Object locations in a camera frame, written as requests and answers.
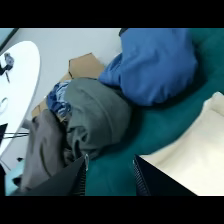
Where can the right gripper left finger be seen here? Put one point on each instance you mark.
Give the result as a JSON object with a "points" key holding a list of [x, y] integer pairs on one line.
{"points": [[68, 181]]}

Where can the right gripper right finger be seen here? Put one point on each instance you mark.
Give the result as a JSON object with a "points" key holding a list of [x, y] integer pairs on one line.
{"points": [[151, 181]]}

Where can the cream garment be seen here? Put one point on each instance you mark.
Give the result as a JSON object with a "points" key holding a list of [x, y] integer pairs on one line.
{"points": [[196, 153]]}

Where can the grey-brown garment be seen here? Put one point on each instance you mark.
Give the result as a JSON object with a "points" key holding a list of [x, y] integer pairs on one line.
{"points": [[41, 150]]}

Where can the grey-green garment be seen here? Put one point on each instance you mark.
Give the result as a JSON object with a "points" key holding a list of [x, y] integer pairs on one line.
{"points": [[96, 113]]}

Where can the blue patterned garment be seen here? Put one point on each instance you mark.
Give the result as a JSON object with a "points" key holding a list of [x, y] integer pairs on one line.
{"points": [[57, 100]]}

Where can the white round table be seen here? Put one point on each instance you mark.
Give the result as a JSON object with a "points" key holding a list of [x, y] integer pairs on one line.
{"points": [[21, 76]]}

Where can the cardboard box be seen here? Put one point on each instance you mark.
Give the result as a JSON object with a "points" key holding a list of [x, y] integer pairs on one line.
{"points": [[85, 65]]}

